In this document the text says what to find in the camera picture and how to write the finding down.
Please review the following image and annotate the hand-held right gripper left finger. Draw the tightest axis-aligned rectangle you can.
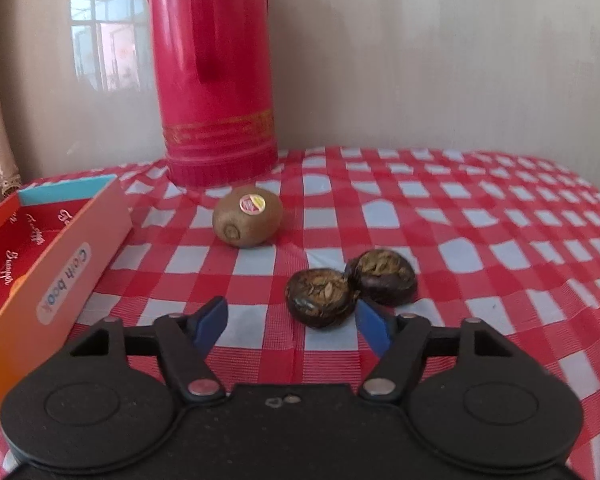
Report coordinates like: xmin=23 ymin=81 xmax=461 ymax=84
xmin=69 ymin=296 xmax=229 ymax=406

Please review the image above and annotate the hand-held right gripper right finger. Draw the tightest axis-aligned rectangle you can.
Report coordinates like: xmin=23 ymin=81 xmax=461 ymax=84
xmin=355 ymin=300 xmax=512 ymax=406

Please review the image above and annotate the dark water chestnut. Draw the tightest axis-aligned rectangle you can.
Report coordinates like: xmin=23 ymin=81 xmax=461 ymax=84
xmin=345 ymin=249 xmax=418 ymax=307
xmin=286 ymin=268 xmax=357 ymax=330

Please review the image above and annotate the colourful cardboard box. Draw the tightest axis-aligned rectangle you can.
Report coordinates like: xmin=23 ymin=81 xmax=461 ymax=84
xmin=0 ymin=174 xmax=133 ymax=428

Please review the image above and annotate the brown kiwi with sticker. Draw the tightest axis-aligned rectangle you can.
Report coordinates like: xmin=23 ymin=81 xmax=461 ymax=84
xmin=212 ymin=186 xmax=284 ymax=249

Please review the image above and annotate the red white checkered tablecloth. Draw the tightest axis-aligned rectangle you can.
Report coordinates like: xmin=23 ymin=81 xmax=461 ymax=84
xmin=0 ymin=146 xmax=600 ymax=480

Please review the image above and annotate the red thermos flask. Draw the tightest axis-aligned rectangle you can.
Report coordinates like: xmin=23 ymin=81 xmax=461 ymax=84
xmin=142 ymin=0 xmax=279 ymax=190

